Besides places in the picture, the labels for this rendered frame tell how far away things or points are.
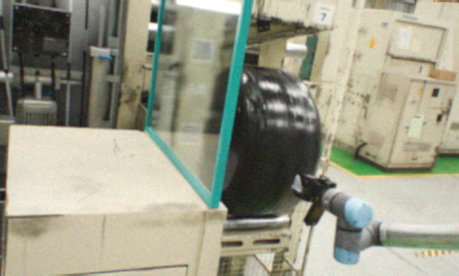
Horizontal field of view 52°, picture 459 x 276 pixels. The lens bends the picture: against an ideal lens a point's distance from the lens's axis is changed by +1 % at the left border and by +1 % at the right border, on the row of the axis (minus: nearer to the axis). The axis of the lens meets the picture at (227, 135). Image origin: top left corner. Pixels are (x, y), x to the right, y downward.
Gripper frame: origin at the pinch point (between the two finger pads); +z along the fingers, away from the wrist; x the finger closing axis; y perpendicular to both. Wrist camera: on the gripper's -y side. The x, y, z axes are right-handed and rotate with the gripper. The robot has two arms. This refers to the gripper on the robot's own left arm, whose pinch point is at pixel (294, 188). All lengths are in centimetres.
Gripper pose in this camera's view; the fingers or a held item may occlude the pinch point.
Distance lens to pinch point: 164.0
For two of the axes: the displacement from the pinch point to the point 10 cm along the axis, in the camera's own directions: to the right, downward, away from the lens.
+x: -9.1, -0.4, -4.1
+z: -4.0, -1.7, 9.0
